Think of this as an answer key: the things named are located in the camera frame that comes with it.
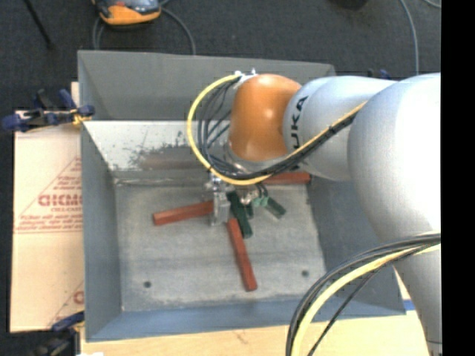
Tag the red-brown flat block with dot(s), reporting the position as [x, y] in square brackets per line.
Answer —
[182, 213]
[293, 178]
[243, 258]

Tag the grey metal bin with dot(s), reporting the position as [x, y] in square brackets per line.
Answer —
[185, 258]

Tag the brown cardboard board red print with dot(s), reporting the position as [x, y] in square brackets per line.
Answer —
[44, 265]

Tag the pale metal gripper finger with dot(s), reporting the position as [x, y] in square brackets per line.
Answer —
[226, 210]
[216, 213]

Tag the dark green flat block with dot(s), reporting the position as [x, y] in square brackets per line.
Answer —
[243, 219]
[276, 208]

